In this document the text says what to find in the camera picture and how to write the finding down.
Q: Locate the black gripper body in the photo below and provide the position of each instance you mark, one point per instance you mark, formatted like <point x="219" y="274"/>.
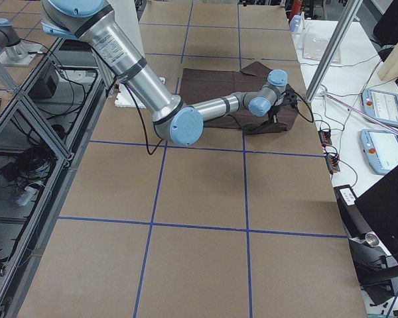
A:
<point x="276" y="110"/>

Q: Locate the clear acrylic tray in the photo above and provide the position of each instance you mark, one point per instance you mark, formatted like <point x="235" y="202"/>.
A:
<point x="311" y="44"/>

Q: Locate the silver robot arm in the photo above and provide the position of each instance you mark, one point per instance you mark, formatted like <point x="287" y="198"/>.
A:
<point x="93" y="22"/>

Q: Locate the black laptop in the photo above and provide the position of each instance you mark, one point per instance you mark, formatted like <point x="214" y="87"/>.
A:
<point x="375" y="210"/>

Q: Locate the blue teach pendant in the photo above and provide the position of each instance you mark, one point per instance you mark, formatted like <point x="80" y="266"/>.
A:
<point x="381" y="105"/>
<point x="380" y="149"/>

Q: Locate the aluminium frame post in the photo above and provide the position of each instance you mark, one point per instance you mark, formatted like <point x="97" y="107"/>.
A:
<point x="335" y="41"/>

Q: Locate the red cylinder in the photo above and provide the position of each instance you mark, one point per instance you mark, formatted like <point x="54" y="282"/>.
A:
<point x="295" y="9"/>

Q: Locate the upper blue teach pendant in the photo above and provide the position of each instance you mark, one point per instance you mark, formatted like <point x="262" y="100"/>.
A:
<point x="381" y="105"/>

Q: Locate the white pedestal column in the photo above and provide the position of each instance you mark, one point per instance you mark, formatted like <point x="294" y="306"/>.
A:
<point x="136" y="33"/>

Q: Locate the brown t-shirt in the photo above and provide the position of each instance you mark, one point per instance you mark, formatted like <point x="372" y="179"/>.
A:
<point x="201" y="85"/>

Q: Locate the lower blue teach pendant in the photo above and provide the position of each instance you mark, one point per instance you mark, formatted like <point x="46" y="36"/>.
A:
<point x="380" y="149"/>

